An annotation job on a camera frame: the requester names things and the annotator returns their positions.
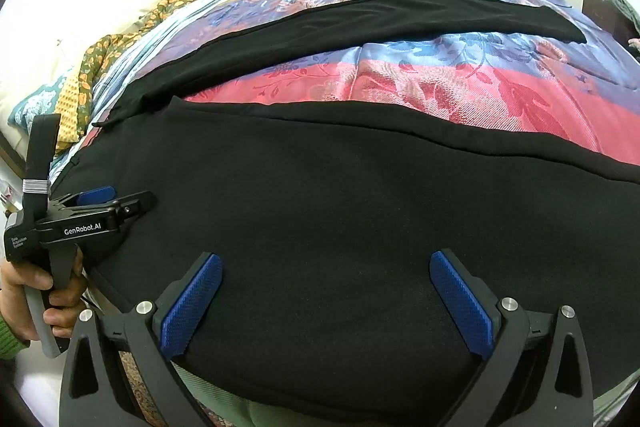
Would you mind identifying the person's left forearm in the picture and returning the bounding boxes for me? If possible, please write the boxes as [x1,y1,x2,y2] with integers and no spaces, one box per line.
[0,304,32,361]

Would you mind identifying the colourful floral satin blanket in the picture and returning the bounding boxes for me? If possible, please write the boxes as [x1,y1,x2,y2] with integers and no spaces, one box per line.
[65,0,640,168]

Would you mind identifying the black pants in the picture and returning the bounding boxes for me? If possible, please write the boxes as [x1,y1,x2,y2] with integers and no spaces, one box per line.
[50,0,640,414]

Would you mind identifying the person's left hand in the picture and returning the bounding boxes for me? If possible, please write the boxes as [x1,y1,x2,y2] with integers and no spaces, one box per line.
[0,251,90,344]

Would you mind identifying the brown box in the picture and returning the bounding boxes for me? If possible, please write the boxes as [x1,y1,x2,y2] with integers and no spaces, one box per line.
[581,0,637,44]

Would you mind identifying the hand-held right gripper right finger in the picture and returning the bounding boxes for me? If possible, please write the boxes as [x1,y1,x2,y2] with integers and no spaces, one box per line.
[429,249,593,427]

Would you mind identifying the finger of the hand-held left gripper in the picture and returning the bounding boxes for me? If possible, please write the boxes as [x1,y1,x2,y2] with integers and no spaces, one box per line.
[107,190,155,229]
[50,186,118,212]

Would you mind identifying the yellow dotted cloth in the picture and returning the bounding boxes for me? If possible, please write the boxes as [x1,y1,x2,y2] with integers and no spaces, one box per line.
[54,69,95,154]

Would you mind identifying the teal floral pillow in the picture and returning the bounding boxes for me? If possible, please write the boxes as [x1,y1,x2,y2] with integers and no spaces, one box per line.
[7,76,67,132]

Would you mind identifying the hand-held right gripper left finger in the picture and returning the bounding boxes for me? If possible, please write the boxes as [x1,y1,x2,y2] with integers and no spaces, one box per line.
[59,251,223,427]

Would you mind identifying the grey green cloth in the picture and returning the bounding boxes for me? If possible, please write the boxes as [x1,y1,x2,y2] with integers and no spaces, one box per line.
[604,0,640,34]

